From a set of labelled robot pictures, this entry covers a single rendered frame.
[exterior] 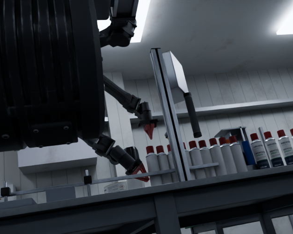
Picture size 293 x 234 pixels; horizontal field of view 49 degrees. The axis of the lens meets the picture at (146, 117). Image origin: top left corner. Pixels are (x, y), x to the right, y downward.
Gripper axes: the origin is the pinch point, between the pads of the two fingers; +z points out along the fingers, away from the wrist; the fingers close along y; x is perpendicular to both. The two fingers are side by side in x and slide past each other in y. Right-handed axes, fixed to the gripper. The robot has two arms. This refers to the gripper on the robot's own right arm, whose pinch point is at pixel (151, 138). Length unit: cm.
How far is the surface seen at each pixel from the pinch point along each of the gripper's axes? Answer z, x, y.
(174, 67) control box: -20.1, 36.6, -7.2
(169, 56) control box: -25.3, 37.0, -6.1
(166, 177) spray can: 25.2, 21.4, 2.6
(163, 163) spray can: 19.0, 21.3, 2.5
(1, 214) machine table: 36, 65, 61
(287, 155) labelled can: 24, 22, -58
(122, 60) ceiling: -195, -237, -46
